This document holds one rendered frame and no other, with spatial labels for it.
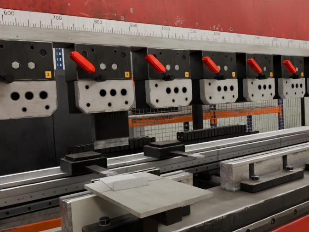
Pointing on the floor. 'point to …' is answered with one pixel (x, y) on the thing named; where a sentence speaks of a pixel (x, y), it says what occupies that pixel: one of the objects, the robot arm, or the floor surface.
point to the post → (197, 117)
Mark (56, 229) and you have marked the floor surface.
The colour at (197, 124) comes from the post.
